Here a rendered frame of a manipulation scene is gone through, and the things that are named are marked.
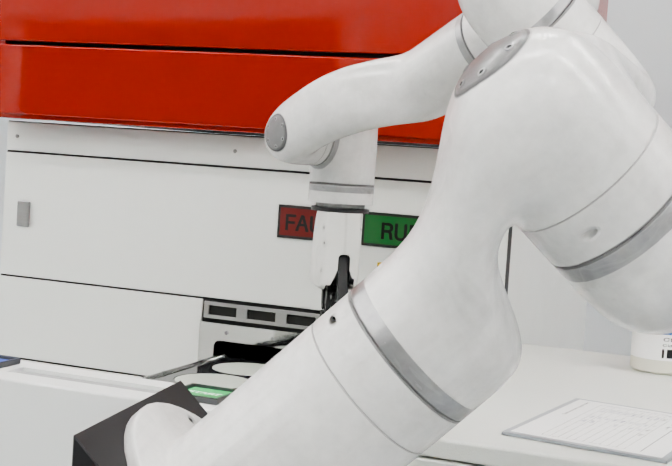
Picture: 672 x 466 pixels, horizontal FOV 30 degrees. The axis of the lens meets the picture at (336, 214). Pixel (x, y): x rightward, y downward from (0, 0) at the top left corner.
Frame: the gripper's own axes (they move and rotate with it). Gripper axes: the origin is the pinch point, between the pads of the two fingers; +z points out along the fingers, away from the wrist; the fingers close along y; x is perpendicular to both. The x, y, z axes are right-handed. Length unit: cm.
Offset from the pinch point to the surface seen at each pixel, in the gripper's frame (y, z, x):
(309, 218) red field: -18.4, -12.7, -0.8
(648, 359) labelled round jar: 18.6, -0.2, 35.3
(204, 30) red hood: -23.0, -38.6, -17.1
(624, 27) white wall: -135, -57, 94
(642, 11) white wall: -133, -61, 98
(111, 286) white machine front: -35.9, 0.4, -28.0
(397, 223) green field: -11.5, -13.1, 10.5
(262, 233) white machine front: -22.6, -9.9, -6.9
